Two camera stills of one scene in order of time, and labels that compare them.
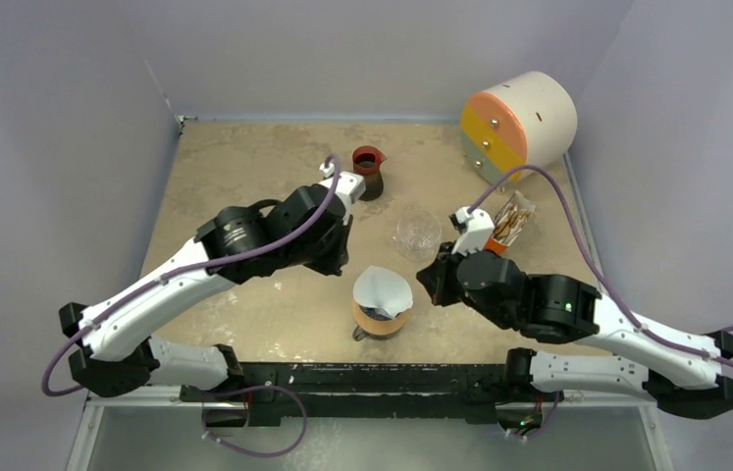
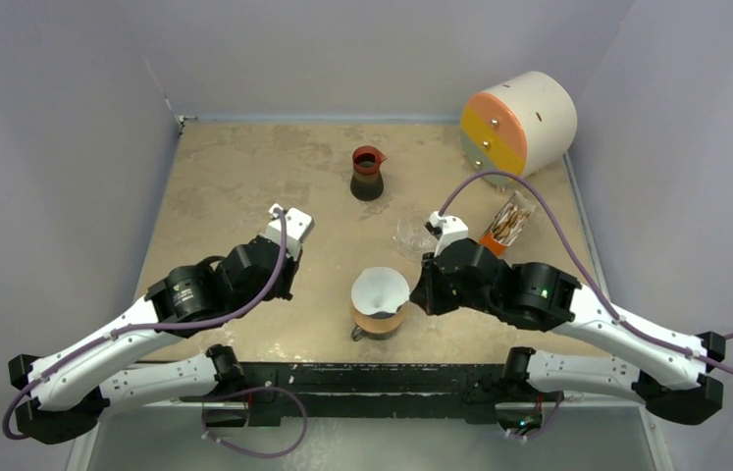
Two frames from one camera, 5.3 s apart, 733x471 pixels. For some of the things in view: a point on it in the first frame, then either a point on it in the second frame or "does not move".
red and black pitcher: [366, 161] does not move
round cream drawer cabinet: [531, 120] does not move
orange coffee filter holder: [509, 223] does not move
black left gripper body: [325, 256] → [289, 271]
